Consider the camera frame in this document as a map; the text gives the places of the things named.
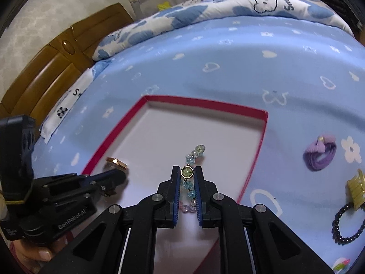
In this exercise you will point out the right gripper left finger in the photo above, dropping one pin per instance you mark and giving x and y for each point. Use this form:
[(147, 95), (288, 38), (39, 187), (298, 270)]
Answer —
[(168, 212)]

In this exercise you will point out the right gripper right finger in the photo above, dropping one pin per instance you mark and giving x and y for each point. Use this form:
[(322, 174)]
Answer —
[(207, 215)]

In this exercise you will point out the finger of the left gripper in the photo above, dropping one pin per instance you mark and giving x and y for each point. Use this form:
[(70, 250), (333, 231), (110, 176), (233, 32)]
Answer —
[(105, 183)]

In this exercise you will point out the yellow green hair claw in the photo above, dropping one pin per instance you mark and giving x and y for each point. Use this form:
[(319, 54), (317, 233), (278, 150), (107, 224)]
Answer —
[(356, 188)]

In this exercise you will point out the left hand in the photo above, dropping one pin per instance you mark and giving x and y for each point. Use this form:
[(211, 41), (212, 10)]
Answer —
[(32, 258)]

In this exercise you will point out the red shallow tray box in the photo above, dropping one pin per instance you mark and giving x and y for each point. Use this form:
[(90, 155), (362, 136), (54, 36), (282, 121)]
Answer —
[(156, 134)]

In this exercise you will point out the white blue pillow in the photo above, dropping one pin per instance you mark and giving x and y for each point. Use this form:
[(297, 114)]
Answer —
[(68, 100)]

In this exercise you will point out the wooden headboard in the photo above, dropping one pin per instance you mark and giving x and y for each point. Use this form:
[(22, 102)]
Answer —
[(58, 65)]

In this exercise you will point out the colourful hair clip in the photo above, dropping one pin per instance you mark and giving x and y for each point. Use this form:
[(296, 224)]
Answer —
[(341, 265)]

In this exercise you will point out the light blue bed sheet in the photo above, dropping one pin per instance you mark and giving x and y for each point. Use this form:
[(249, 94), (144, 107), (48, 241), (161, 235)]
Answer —
[(308, 77)]

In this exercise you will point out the yellow star toy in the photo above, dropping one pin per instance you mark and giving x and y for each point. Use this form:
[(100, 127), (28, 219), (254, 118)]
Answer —
[(164, 6)]

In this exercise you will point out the blue white cloud duvet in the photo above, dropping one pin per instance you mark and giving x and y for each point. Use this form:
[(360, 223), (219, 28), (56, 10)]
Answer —
[(195, 11)]

